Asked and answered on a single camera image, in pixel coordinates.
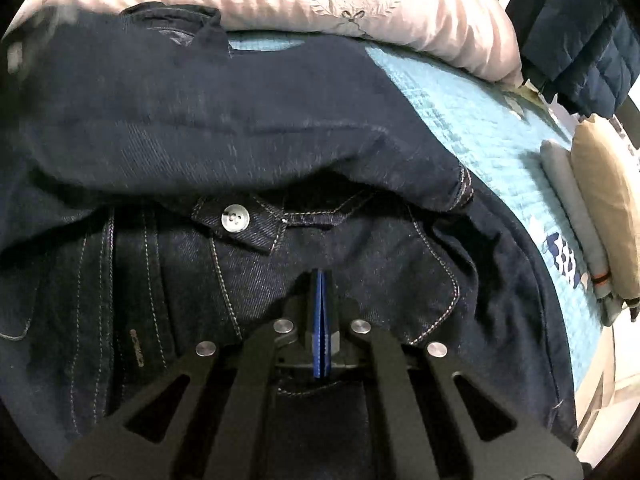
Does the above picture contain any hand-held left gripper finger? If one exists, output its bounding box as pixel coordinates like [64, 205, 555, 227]
[322, 270, 586, 480]
[57, 269, 324, 480]

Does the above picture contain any dark denim jacket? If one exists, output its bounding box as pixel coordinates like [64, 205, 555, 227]
[0, 2, 581, 480]

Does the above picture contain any teal quilted blanket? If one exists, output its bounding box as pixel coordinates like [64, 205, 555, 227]
[227, 30, 603, 391]

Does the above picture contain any grey folded garment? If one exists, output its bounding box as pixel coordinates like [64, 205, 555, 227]
[540, 140, 613, 306]

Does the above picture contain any beige folded garment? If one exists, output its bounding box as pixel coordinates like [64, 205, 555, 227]
[570, 115, 640, 306]

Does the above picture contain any navy puffer jacket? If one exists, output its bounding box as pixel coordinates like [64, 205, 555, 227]
[525, 0, 640, 118]

